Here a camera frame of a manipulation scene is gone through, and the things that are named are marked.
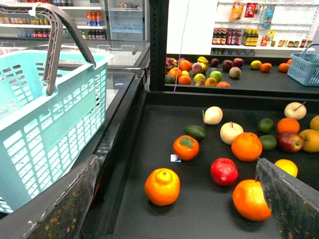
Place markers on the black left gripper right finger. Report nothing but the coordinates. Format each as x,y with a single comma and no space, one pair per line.
294,205

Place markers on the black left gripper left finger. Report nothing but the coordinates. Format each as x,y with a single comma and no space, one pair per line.
59,211

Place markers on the light teal shopping basket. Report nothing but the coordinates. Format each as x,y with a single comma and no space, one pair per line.
41,135

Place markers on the grey basket handle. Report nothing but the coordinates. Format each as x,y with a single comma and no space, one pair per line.
57,19

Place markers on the large orange near front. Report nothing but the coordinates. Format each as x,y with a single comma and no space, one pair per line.
248,199

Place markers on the red apple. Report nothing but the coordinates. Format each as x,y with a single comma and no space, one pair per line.
290,142

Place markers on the green lime lower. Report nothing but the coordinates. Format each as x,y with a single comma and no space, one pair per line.
268,142

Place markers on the green lime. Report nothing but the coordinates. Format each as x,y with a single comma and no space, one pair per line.
268,142
265,125

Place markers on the yellow orange apple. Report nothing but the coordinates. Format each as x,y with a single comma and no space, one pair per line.
311,140

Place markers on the big round orange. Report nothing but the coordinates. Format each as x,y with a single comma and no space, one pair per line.
247,147

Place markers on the red pomegranate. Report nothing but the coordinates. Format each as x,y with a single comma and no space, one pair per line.
224,171

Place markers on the small orange tangerine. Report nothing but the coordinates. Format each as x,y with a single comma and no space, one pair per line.
288,125

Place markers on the golden round pear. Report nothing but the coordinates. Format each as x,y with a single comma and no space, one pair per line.
314,124

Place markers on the green lime upper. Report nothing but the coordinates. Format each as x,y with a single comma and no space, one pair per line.
265,125

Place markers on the cream pear with stem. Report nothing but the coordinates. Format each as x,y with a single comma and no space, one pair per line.
295,110

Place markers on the cream pear middle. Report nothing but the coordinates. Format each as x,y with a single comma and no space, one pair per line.
229,131

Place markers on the bumpy orange citrus fruit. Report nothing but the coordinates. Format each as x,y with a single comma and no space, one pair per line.
162,187

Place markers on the dark green avocado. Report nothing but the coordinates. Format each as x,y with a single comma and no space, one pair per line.
195,131

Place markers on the cream pear left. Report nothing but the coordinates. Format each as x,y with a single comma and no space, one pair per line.
212,116

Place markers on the orange persimmon with leaf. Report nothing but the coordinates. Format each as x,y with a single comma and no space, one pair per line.
185,147

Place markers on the blue shopping basket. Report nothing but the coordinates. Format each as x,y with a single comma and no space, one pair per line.
304,67

